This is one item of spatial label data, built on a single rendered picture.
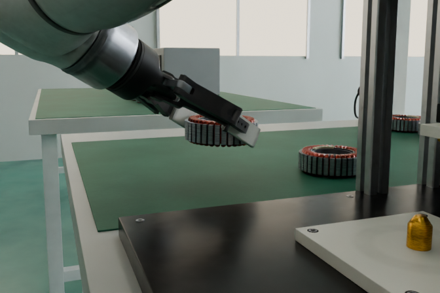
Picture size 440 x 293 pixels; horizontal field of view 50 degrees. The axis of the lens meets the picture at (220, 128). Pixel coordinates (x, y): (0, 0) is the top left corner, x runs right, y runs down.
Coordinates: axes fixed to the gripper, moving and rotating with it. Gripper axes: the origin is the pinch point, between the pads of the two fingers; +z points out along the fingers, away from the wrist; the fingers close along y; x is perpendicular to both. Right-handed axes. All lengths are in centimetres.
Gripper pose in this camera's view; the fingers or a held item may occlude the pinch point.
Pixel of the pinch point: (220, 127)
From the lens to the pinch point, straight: 71.6
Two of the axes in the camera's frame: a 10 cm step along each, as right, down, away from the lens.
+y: -6.9, -1.2, 7.2
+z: 6.2, 4.1, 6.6
